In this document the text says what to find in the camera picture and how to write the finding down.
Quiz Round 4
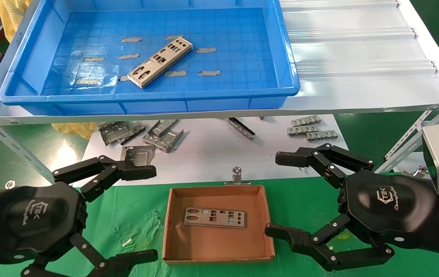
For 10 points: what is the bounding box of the brown cardboard box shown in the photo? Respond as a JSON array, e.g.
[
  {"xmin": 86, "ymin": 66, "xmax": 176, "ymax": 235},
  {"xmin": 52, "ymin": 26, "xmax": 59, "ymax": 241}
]
[{"xmin": 162, "ymin": 185, "xmax": 275, "ymax": 266}]

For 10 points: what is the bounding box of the white metal rack shelf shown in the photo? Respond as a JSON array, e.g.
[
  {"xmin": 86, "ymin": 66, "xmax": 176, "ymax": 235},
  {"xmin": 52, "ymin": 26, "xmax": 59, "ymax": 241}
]
[{"xmin": 0, "ymin": 0, "xmax": 439, "ymax": 125}]

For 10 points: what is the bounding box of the large grey metal bracket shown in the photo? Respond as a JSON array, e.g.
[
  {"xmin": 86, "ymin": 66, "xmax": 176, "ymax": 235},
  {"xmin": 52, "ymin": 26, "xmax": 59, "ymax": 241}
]
[{"xmin": 98, "ymin": 121, "xmax": 135, "ymax": 147}]

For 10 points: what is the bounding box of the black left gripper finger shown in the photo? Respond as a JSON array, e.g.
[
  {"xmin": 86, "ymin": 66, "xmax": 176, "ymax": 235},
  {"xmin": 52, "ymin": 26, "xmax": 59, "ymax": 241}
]
[
  {"xmin": 52, "ymin": 155, "xmax": 157, "ymax": 202},
  {"xmin": 21, "ymin": 233, "xmax": 159, "ymax": 277}
]

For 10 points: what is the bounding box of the long narrow metal bracket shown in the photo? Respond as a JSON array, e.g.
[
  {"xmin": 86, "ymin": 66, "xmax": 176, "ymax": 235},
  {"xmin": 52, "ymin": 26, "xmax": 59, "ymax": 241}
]
[{"xmin": 227, "ymin": 117, "xmax": 256, "ymax": 140}]

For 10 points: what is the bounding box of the white perforated rack post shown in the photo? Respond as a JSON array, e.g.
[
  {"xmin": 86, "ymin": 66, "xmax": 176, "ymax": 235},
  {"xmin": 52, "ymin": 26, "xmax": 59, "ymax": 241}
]
[
  {"xmin": 384, "ymin": 101, "xmax": 439, "ymax": 160},
  {"xmin": 373, "ymin": 123, "xmax": 426, "ymax": 174},
  {"xmin": 0, "ymin": 105, "xmax": 47, "ymax": 175}
]

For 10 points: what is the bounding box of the green table cloth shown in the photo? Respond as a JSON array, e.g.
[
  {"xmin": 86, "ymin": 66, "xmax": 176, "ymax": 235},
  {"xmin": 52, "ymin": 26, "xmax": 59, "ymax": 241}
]
[{"xmin": 0, "ymin": 175, "xmax": 439, "ymax": 277}]

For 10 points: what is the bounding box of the silver metal shield plate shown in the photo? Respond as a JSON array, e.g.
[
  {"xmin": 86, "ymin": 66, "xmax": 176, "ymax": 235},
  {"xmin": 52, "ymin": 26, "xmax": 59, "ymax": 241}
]
[
  {"xmin": 127, "ymin": 35, "xmax": 194, "ymax": 89},
  {"xmin": 182, "ymin": 207, "xmax": 247, "ymax": 229}
]

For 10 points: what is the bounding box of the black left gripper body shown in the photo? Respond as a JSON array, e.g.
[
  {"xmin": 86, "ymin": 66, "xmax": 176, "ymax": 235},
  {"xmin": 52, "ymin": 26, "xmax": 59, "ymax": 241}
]
[{"xmin": 0, "ymin": 182, "xmax": 88, "ymax": 266}]

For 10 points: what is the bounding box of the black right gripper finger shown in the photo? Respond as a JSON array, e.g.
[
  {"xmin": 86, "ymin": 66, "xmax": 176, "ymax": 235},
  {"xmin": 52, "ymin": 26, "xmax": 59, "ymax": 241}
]
[
  {"xmin": 264, "ymin": 214, "xmax": 395, "ymax": 272},
  {"xmin": 275, "ymin": 144, "xmax": 375, "ymax": 189}
]

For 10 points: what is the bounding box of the blue plastic tray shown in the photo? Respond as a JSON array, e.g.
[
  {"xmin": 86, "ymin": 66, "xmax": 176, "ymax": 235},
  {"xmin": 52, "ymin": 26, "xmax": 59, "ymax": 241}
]
[{"xmin": 0, "ymin": 0, "xmax": 300, "ymax": 116}]

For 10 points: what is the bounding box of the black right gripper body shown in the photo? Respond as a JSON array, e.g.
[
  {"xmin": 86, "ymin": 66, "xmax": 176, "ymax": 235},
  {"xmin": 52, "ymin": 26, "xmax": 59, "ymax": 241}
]
[{"xmin": 339, "ymin": 171, "xmax": 439, "ymax": 247}]

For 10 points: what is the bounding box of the open grey metal cage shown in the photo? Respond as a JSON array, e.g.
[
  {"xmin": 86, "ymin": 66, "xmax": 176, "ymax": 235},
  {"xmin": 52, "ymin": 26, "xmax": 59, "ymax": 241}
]
[{"xmin": 142, "ymin": 125, "xmax": 184, "ymax": 153}]

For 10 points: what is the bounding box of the flat grey metal plate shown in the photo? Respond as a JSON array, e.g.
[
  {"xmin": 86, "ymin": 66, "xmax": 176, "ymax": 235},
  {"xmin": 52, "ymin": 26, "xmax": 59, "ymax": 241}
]
[{"xmin": 120, "ymin": 145, "xmax": 156, "ymax": 167}]

